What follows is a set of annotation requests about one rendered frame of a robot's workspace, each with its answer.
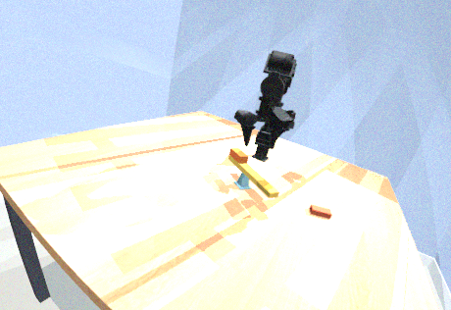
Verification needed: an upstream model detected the orange rectangular bar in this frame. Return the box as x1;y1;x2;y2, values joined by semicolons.
310;204;332;219

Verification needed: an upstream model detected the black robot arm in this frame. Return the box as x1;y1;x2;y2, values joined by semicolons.
252;50;297;162

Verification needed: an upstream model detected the yellow bar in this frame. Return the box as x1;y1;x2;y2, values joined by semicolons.
228;148;279;198

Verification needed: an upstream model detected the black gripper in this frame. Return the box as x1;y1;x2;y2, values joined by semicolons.
234;94;294;147

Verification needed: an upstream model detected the light blue wedge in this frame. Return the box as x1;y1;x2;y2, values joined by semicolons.
234;173;251;190

